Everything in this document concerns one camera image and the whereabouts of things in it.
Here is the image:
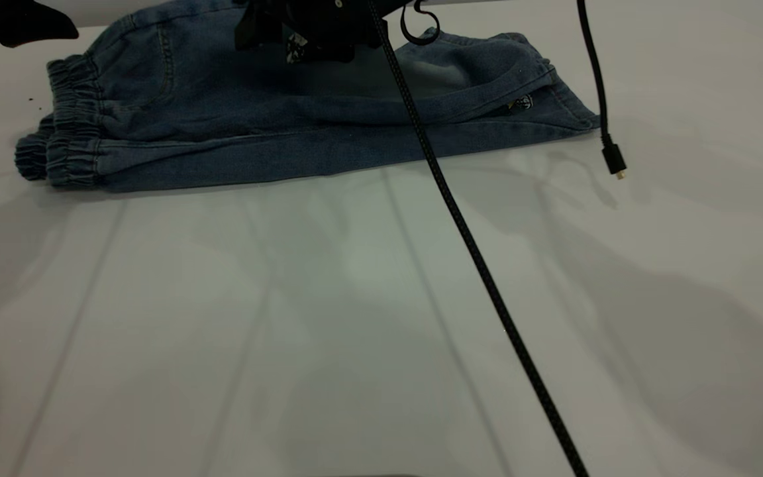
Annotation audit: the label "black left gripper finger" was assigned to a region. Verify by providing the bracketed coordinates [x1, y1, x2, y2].
[0, 0, 80, 49]

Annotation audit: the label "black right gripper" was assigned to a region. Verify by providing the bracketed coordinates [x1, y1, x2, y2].
[232, 0, 422, 64]

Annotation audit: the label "blue denim shorts with print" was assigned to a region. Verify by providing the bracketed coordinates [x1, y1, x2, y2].
[14, 0, 601, 193]

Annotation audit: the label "thin black wire loop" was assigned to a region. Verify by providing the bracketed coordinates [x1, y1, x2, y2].
[399, 0, 441, 46]

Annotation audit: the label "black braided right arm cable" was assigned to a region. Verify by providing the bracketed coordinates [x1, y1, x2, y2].
[367, 0, 589, 477]

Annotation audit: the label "loose black cable with plug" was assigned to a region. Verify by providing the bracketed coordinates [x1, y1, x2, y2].
[576, 0, 628, 181]

